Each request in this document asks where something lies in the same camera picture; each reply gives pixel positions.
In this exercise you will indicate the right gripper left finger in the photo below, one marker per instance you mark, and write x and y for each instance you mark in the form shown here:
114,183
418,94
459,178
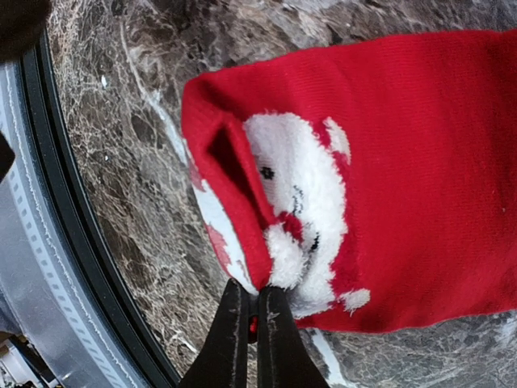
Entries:
222,361

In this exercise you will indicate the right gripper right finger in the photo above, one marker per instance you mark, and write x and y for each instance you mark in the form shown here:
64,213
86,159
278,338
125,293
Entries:
282,357

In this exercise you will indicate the red santa sock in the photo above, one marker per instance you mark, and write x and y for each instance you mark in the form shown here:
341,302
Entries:
374,182

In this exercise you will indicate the white slotted cable duct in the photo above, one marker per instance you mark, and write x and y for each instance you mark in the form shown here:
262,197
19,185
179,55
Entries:
37,279

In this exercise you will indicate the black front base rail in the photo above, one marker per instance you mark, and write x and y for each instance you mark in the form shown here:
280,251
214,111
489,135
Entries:
77,227

